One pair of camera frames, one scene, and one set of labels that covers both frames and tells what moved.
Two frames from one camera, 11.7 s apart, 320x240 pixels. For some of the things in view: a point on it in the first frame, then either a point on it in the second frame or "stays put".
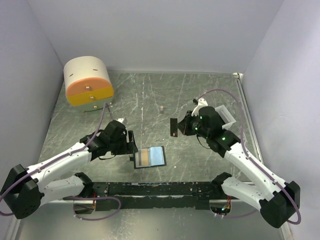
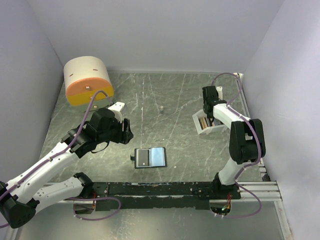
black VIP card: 173,125 to 143,157
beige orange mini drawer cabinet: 88,86 stays put
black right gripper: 186,122 to 210,117
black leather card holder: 149,157 stays put
